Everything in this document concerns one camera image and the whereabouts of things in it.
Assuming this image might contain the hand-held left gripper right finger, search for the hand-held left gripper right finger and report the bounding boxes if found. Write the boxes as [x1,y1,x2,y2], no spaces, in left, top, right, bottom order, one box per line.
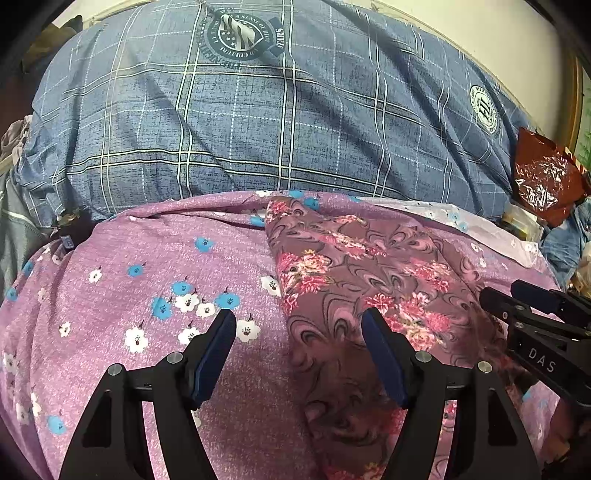
[361,308,541,480]

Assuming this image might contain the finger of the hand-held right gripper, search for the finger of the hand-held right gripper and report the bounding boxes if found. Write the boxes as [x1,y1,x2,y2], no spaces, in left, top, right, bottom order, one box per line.
[479,286,561,326]
[510,279,591,324]

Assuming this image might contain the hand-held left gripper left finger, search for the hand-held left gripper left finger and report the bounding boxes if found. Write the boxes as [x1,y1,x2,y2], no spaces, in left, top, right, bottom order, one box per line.
[59,308,237,480]

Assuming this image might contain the maroon floral garment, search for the maroon floral garment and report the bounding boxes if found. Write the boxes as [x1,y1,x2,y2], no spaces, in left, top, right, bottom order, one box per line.
[265,196,532,480]

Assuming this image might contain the blue denim cloth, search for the blue denim cloth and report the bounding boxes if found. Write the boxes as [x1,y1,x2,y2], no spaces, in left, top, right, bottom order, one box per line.
[540,203,591,287]

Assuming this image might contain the green yellow packet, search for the green yellow packet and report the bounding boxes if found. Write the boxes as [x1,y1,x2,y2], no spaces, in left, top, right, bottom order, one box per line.
[503,203,543,241]

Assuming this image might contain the purple floral bedsheet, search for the purple floral bedsheet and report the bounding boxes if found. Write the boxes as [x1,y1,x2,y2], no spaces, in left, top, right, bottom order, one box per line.
[0,189,561,480]

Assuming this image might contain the red plastic bag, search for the red plastic bag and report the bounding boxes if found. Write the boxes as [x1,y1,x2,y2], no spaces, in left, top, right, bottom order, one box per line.
[512,127,589,227]

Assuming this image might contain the grey striped cloth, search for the grey striped cloth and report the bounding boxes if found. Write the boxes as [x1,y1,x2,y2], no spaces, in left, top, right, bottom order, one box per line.
[0,171,58,301]

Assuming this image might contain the blue plaid quilt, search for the blue plaid quilt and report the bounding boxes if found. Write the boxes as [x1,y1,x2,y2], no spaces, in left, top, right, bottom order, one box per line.
[16,0,536,222]

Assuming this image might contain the crumpled pale cloth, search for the crumpled pale cloth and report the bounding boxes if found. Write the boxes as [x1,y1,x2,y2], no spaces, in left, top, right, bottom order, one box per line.
[0,115,33,162]

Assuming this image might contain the olive green cloth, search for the olive green cloth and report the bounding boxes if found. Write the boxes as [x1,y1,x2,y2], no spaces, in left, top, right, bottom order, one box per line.
[21,16,81,72]

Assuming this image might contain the golden wooden frame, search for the golden wooden frame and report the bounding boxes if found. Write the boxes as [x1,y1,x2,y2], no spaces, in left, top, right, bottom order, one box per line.
[561,53,591,158]

